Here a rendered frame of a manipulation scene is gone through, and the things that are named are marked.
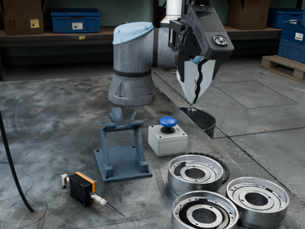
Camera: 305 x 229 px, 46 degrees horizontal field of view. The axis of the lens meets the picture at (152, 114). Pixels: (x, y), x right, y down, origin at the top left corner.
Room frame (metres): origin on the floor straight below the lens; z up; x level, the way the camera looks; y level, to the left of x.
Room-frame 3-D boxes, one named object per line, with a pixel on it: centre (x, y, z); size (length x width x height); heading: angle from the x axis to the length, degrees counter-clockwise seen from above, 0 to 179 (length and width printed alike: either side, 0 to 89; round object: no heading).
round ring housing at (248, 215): (0.53, -0.19, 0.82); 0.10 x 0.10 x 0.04
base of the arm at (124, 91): (1.08, 0.07, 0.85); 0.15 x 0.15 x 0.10
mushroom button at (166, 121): (0.75, -0.04, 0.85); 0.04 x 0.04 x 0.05
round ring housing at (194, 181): (0.60, -0.09, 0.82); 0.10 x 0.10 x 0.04
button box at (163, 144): (0.76, -0.04, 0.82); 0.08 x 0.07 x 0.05; 19
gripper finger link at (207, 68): (0.68, -0.09, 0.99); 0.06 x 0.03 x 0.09; 19
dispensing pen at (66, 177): (0.53, 0.10, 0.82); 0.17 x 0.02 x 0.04; 49
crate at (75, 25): (4.10, 0.90, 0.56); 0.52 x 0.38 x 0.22; 106
